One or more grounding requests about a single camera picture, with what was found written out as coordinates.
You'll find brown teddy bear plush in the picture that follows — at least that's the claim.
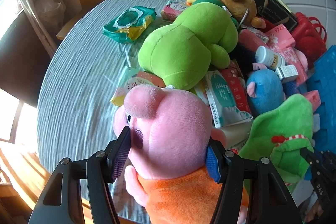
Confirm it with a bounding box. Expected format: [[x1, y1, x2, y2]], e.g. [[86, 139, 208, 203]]
[[221, 0, 266, 29]]

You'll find small silver box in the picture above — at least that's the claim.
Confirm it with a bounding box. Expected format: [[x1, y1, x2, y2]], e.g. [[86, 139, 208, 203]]
[[275, 65, 298, 83]]

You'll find green flower cushion plush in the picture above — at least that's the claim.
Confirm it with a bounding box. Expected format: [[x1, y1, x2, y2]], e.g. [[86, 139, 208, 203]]
[[239, 94, 313, 192]]

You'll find white medicine bottle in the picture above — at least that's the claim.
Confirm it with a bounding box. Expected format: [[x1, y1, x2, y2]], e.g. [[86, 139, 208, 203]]
[[255, 46, 286, 71]]

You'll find red bear suitcase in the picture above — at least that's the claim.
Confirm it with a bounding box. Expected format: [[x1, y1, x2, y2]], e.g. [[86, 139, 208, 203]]
[[291, 12, 327, 69]]

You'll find blue pig plush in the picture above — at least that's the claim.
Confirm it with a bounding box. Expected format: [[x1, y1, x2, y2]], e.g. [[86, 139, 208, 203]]
[[246, 69, 285, 117]]

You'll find pink tissue pack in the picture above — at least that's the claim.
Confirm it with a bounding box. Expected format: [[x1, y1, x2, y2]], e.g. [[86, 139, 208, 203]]
[[265, 24, 308, 86]]

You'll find large green frog plush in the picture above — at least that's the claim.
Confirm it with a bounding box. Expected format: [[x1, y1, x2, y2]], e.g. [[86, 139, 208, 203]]
[[138, 2, 238, 90]]

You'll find teal wet wipes pack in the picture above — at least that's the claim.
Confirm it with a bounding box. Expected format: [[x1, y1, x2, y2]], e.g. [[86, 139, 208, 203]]
[[102, 6, 157, 43]]

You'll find blue plastic crate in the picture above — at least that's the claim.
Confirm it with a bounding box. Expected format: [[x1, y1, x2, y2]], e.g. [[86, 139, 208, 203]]
[[306, 46, 336, 153]]

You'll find black gift box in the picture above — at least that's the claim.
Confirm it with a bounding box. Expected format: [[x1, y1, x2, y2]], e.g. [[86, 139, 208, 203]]
[[254, 0, 298, 31]]

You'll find pink pig plush orange dress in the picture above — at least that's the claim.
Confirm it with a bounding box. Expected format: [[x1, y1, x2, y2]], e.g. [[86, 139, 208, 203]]
[[113, 85, 226, 223]]

